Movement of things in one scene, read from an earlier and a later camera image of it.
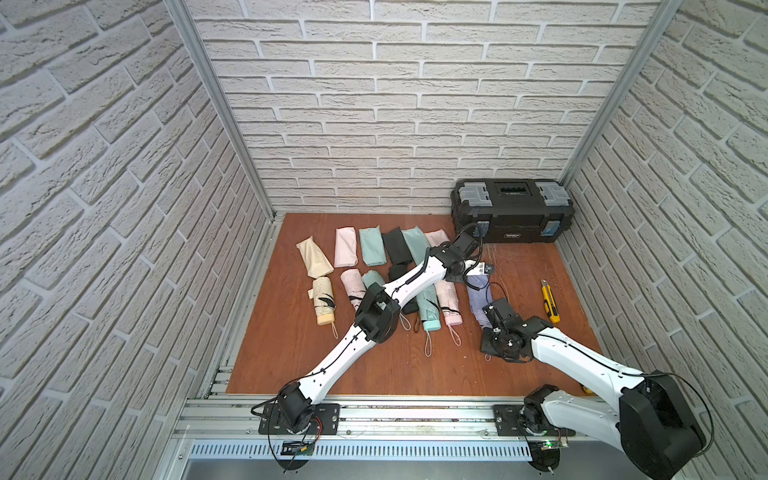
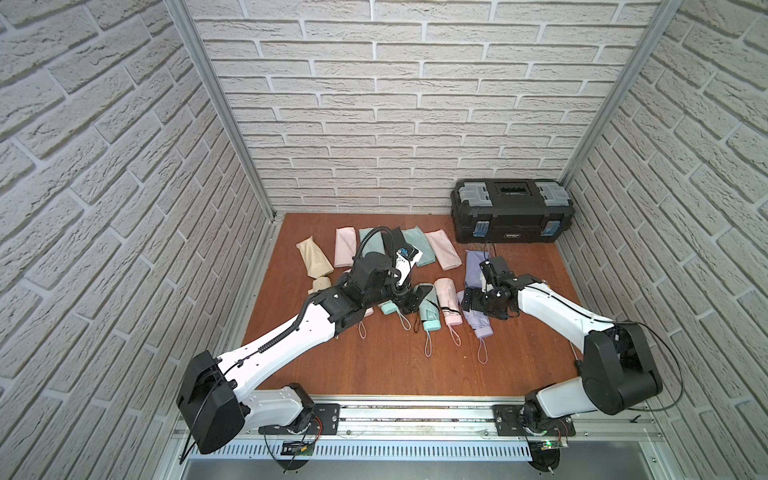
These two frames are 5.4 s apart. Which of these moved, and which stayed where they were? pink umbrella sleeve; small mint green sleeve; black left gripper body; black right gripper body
Moved: black left gripper body; black right gripper body
Stayed: small mint green sleeve; pink umbrella sleeve
